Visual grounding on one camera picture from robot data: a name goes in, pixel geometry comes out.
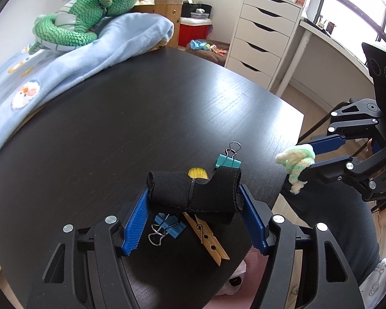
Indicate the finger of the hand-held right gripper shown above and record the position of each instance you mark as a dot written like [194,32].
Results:
[328,141]
[328,169]

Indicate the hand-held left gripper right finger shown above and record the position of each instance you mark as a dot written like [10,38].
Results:
[252,219]

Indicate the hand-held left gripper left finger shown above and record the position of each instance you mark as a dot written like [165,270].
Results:
[138,219]

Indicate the green white yarn roll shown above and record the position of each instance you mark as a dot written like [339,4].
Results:
[296,159]

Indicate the pink trash bin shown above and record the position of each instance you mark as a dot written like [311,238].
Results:
[249,258]

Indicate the black cloth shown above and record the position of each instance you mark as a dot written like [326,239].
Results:
[193,196]

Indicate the person's right hand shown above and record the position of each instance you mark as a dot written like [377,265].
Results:
[370,147]

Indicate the blue binder clip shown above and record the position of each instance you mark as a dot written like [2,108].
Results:
[177,228]
[163,221]

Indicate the wooden clothespin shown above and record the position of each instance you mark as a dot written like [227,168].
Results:
[212,244]

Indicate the person's leg in grey pants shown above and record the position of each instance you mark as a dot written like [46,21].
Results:
[350,219]

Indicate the white desk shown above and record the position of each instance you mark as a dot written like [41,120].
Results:
[334,48]

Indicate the teal binder clip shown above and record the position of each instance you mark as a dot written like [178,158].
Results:
[226,161]

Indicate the yellow round piece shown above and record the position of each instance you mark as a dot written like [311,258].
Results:
[197,172]

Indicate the window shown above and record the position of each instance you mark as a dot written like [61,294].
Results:
[350,0]

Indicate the white printed cloth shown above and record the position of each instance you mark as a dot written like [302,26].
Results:
[374,280]

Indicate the white drawer unit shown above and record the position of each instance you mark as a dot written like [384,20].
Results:
[260,38]

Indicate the brown floor cushion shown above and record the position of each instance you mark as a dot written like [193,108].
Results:
[212,56]

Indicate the blue yellow soft toy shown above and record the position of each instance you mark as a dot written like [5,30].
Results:
[197,45]

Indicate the light blue printed blanket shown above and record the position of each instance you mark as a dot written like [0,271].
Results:
[83,64]

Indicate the red cooler box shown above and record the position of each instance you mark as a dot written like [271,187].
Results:
[193,33]

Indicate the black storage bag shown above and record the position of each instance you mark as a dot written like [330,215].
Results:
[188,9]

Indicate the green dragon plush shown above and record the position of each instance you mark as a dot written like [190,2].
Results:
[70,25]

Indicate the wooden nightstand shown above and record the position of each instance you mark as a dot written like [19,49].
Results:
[170,9]

